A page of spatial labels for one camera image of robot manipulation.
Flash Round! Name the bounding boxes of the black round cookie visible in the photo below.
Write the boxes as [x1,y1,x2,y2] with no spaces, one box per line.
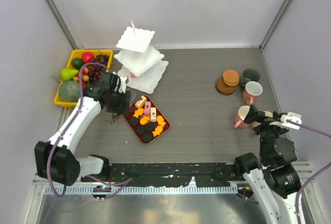
[129,117,139,127]

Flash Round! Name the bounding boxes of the dark green mug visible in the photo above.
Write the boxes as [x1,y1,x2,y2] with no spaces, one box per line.
[239,68,261,89]

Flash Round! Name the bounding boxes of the purple cable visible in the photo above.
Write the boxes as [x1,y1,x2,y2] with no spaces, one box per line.
[48,63,134,200]
[287,120,331,224]

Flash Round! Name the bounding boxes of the green pear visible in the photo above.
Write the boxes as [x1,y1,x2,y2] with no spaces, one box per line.
[60,68,79,82]

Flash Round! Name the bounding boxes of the pink mug lying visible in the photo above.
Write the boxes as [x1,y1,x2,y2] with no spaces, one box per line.
[234,106,250,128]

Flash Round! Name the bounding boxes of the white three-tier serving stand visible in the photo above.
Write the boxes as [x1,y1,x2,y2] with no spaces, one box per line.
[114,22,169,94]

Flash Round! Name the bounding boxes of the orange fish cookie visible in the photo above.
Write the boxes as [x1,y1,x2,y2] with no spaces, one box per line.
[133,108,144,118]

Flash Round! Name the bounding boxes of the cream cake with chocolate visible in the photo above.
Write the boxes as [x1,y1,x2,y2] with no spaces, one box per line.
[150,107,157,122]

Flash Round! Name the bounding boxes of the pink mug upright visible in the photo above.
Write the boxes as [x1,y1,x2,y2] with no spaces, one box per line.
[242,81,263,106]

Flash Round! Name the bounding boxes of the metal tweezers tongs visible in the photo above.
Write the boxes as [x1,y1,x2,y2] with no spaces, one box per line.
[107,113,122,125]

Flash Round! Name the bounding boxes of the green melon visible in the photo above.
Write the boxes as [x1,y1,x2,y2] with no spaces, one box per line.
[58,81,80,102]

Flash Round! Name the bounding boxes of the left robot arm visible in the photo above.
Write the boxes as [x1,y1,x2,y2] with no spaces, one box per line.
[34,72,131,186]

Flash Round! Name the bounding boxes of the dark purple grape bunch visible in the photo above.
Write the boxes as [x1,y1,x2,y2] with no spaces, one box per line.
[87,54,110,85]

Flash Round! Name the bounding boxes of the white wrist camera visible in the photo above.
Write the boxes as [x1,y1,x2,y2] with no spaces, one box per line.
[270,112,302,130]
[118,76,128,93]

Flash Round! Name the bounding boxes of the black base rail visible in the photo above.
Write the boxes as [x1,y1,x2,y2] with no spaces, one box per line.
[109,162,245,188]

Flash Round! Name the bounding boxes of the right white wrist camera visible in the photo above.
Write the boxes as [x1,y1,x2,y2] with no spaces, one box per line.
[270,112,302,130]

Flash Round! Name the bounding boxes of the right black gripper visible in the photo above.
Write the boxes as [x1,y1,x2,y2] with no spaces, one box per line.
[244,103,288,161]

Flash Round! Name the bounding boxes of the green lime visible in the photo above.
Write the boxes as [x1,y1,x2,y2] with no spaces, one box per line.
[71,57,84,70]

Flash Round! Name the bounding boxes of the stack of wooden coasters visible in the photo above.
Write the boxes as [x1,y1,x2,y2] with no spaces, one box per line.
[215,69,240,96]

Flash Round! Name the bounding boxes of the yellow plastic fruit bin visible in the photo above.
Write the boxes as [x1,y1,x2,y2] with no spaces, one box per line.
[54,50,113,107]

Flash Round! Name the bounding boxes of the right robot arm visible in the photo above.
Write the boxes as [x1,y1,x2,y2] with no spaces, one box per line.
[234,105,305,223]

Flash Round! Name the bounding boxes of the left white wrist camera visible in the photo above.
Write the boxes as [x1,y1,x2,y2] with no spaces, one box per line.
[118,76,128,93]

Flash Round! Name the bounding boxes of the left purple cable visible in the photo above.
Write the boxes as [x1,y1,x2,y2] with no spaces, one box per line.
[48,63,134,200]

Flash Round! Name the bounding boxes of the cream cup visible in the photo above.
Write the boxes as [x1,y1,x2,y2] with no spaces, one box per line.
[251,122,261,129]

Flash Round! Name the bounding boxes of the pink cake with cherry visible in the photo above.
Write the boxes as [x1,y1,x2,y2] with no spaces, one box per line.
[144,101,151,116]

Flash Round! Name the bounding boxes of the red apple at back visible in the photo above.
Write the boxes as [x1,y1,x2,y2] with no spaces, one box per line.
[81,52,95,64]

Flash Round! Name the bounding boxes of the small red cherry cluster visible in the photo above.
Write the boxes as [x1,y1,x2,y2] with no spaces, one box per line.
[72,67,89,87]

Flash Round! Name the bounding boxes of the red lacquer snack tray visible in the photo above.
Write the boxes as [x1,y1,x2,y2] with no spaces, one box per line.
[123,96,170,145]

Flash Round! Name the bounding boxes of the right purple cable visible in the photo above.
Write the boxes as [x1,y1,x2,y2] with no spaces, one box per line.
[287,120,331,224]

